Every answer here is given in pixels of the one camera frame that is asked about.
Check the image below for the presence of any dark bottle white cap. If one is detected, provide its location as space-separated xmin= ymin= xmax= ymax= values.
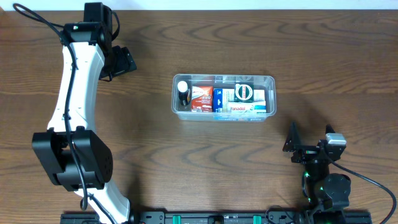
xmin=177 ymin=81 xmax=190 ymax=106

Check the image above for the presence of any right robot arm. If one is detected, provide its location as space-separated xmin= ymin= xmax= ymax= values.
xmin=282 ymin=123 xmax=351 ymax=223

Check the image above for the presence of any blue fever patch box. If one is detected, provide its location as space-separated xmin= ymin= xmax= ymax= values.
xmin=213 ymin=88 xmax=267 ymax=121

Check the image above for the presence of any red medicine box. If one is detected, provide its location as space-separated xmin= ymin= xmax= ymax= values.
xmin=191 ymin=86 xmax=213 ymax=112

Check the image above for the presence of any clear plastic container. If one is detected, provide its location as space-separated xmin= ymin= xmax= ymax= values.
xmin=171 ymin=74 xmax=277 ymax=122

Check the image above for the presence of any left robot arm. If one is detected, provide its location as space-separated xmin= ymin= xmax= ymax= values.
xmin=32 ymin=21 xmax=132 ymax=223

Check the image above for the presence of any white Panadol box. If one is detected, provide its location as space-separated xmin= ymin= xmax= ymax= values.
xmin=226 ymin=101 xmax=267 ymax=114

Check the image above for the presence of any black mounting rail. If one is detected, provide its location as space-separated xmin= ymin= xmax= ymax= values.
xmin=60 ymin=210 xmax=373 ymax=224

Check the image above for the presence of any green round-logo box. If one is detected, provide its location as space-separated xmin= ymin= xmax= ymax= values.
xmin=234 ymin=83 xmax=254 ymax=102

